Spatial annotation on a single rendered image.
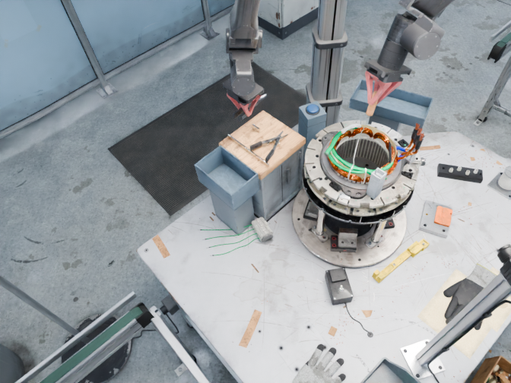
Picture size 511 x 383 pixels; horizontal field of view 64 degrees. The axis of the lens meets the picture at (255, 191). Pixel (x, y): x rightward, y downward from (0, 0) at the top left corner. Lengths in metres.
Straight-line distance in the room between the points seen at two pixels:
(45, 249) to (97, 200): 0.40
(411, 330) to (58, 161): 2.41
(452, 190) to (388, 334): 0.60
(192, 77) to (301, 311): 2.36
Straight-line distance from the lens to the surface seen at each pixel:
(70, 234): 2.63
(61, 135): 3.19
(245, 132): 1.31
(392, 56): 0.99
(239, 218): 1.34
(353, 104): 1.44
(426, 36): 0.92
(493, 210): 1.63
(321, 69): 1.53
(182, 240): 1.45
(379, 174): 1.09
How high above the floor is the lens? 2.01
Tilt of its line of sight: 54 degrees down
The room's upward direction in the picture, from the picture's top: 6 degrees counter-clockwise
